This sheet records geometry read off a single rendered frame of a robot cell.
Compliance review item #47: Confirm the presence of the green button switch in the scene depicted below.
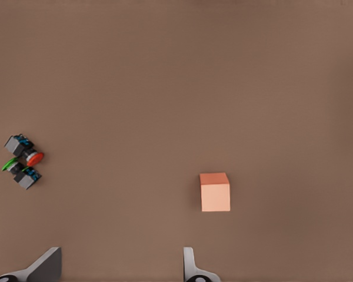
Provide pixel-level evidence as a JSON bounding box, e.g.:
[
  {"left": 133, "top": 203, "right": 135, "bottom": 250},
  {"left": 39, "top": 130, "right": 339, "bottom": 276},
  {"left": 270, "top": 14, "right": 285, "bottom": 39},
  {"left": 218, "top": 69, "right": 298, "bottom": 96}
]
[{"left": 1, "top": 157, "right": 42, "bottom": 190}]

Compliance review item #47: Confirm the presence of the red button switch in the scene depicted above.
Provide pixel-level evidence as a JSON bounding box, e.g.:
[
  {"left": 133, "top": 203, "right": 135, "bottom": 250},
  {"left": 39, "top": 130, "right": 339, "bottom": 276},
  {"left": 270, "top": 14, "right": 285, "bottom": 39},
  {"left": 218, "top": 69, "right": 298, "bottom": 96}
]
[{"left": 4, "top": 133, "right": 45, "bottom": 167}]

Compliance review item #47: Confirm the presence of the orange cube block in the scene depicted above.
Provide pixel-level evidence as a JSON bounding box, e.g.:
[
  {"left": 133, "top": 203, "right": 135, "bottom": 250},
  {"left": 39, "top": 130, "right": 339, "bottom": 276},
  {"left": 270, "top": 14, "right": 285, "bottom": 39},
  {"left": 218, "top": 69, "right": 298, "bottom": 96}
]
[{"left": 199, "top": 172, "right": 231, "bottom": 213}]

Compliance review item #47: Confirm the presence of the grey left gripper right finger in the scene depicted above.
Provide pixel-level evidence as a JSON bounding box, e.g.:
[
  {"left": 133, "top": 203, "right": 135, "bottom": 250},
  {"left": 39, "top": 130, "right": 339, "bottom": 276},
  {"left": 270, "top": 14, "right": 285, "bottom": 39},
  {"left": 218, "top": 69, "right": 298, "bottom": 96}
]
[{"left": 182, "top": 246, "right": 222, "bottom": 282}]

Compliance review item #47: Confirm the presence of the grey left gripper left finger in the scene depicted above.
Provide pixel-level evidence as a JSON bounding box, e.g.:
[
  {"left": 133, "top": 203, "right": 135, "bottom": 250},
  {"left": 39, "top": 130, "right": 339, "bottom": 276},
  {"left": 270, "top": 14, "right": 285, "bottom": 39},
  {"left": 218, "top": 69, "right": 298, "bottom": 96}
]
[{"left": 0, "top": 246, "right": 62, "bottom": 282}]

